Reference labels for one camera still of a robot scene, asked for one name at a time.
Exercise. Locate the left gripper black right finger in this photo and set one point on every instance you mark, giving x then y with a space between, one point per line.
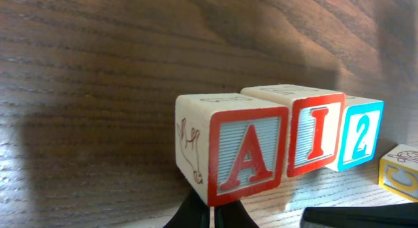
233 215

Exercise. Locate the red letter I block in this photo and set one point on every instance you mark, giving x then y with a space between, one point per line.
315 116

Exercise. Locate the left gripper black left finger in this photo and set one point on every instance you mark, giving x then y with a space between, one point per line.
193 213

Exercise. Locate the red letter A block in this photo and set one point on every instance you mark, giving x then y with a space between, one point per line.
229 145

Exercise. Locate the yellow top letter block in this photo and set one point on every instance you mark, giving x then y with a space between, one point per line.
398 172

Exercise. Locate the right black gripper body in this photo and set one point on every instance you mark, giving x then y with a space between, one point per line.
391 216

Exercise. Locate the blue number 2 block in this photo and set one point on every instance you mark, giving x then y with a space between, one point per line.
359 132

